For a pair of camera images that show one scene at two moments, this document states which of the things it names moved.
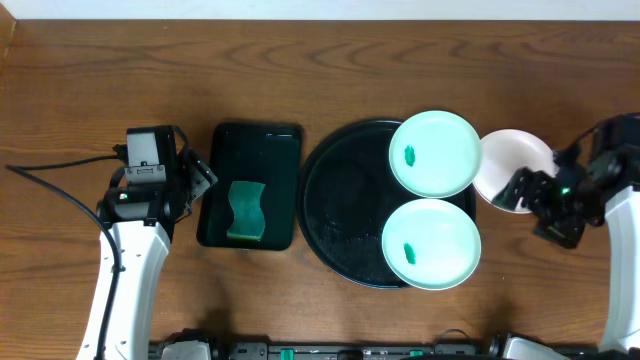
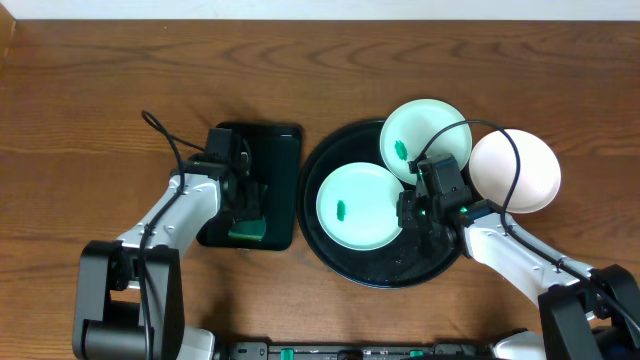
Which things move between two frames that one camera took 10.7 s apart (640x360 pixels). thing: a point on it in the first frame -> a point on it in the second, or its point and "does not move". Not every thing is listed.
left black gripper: [198, 173] -> [248, 206]
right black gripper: [564, 236] -> [405, 217]
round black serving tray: [347, 190] does not move
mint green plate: [431, 244] -> [357, 206]
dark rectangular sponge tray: [268, 154] does not move
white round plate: [504, 153] does not move
